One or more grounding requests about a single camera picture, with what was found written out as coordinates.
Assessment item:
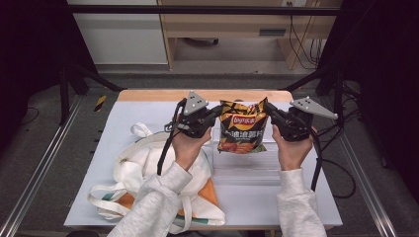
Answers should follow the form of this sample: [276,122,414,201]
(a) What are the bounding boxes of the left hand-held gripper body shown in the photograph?
[177,91,215,139]

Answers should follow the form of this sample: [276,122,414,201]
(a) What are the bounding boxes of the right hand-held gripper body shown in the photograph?
[276,96,339,142]

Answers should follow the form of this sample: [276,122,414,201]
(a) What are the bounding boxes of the yellow black chips bag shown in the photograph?
[216,97,269,155]

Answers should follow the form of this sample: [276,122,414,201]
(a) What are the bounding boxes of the clear plastic container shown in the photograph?
[209,126,294,186]

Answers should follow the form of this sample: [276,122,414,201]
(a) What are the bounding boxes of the cream patterned tote bag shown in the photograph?
[86,121,227,235]

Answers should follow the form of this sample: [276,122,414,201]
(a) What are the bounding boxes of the person's right hand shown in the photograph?
[271,123,318,172]

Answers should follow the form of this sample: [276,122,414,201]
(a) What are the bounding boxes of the person's left hand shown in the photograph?
[171,113,212,173]

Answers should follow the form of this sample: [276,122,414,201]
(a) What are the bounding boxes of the white table cover sheet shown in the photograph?
[63,100,344,229]

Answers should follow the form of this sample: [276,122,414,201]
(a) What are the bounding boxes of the light wooden desk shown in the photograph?
[157,0,342,71]

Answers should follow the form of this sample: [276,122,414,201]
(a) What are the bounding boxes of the yellow black tape strip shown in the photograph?
[94,95,108,113]

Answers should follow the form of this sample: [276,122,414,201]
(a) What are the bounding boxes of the black curtain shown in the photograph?
[316,0,419,201]
[0,0,99,156]

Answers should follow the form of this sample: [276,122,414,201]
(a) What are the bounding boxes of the white cabinet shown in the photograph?
[66,0,169,65]

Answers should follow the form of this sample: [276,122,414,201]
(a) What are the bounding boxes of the left hand-held gripper cable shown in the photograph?
[156,98,188,177]

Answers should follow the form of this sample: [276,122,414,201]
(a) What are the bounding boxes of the hand-held gripper cable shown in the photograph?
[308,127,358,199]
[156,98,188,177]

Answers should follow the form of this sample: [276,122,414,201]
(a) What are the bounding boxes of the black floor cables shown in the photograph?
[309,80,363,147]

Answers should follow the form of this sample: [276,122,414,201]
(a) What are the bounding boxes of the right hand-held gripper cable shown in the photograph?
[308,127,358,199]

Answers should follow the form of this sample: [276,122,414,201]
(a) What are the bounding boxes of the black frame strut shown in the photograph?
[282,63,346,128]
[58,62,126,126]

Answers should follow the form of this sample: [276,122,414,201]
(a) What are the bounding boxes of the black hanging cables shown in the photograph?
[287,1,326,71]

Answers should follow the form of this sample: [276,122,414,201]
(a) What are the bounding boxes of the aluminium rail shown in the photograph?
[319,95,398,237]
[0,94,84,237]

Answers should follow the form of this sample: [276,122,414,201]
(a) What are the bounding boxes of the black horizontal frame bar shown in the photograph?
[67,4,342,17]

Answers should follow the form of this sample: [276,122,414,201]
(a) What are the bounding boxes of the thin black floor cable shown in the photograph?
[19,106,41,126]

